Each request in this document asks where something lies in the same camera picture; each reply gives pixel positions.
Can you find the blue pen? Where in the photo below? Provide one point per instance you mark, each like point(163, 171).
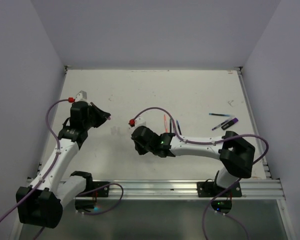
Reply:
point(178, 127)

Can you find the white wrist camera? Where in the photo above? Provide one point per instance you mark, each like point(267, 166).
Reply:
point(81, 97)
point(140, 122)

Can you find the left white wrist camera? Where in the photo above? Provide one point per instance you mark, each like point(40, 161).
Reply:
point(81, 97)

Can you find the purple pen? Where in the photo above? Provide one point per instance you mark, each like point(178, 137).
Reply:
point(221, 124)

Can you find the aluminium front rail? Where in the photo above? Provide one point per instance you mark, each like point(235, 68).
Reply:
point(251, 189)

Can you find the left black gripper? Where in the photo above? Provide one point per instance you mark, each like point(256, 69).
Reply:
point(102, 116)

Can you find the red pen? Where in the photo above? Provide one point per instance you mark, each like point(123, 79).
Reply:
point(173, 125)

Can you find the black purple highlighter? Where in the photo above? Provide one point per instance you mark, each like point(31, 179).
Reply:
point(229, 124)

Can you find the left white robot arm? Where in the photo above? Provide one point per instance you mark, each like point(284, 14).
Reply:
point(43, 201)

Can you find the orange pen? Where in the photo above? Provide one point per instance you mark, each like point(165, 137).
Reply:
point(165, 123)

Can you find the green pen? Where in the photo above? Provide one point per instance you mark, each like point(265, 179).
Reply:
point(170, 126)

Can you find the teal pen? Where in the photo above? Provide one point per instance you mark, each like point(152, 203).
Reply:
point(221, 115)

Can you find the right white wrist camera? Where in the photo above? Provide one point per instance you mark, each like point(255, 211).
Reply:
point(140, 122)

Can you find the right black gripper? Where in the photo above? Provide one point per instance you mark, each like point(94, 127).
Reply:
point(140, 150)

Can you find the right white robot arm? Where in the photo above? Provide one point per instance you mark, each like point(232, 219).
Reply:
point(235, 153)

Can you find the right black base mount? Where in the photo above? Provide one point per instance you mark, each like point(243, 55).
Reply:
point(209, 188)

